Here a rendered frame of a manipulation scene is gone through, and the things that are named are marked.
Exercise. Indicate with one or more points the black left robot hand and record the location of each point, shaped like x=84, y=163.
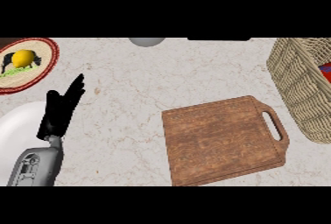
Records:
x=59, y=108

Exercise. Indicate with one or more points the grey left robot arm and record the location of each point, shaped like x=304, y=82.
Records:
x=35, y=164

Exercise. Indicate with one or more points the brown wooden cutting board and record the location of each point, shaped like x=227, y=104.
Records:
x=218, y=140

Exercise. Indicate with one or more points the beige wicker basket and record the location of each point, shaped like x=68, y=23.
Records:
x=301, y=90

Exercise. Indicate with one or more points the red can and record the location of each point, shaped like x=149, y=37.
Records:
x=325, y=71

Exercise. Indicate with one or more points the round woven placemat red rim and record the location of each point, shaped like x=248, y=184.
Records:
x=40, y=73

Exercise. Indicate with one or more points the white round plate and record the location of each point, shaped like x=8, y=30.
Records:
x=16, y=140

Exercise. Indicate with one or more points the yellow lemon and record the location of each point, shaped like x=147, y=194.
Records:
x=22, y=58

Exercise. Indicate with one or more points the grey round object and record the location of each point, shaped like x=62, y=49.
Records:
x=146, y=41

